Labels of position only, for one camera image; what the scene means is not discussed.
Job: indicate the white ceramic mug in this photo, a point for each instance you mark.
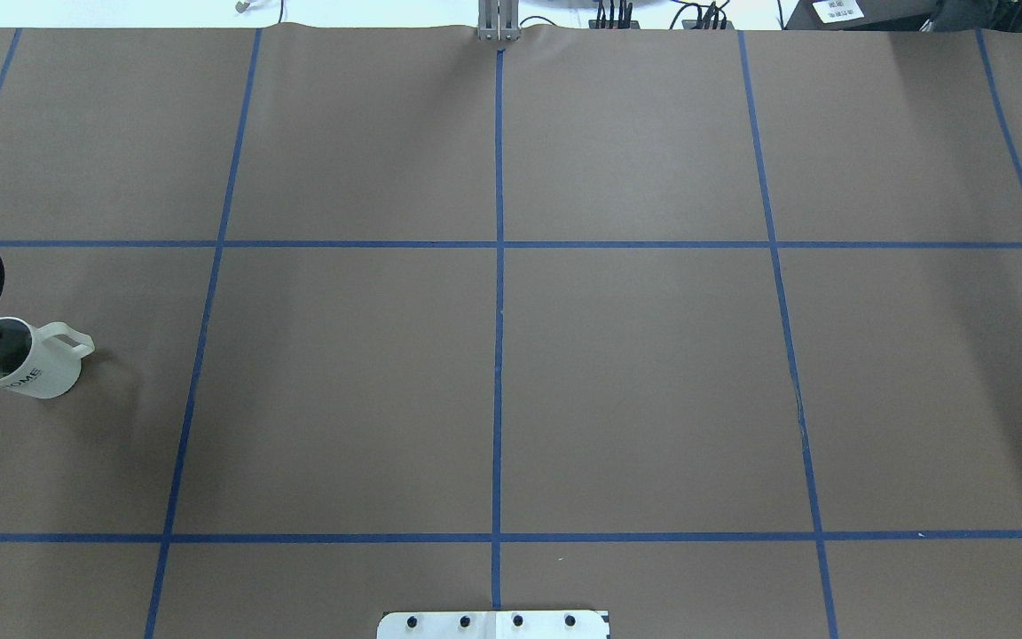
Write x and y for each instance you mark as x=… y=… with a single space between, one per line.
x=41 y=362

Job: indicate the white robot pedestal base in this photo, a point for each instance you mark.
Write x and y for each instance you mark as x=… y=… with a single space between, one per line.
x=495 y=624

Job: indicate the aluminium frame post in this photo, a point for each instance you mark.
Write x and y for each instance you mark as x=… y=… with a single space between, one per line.
x=498 y=21

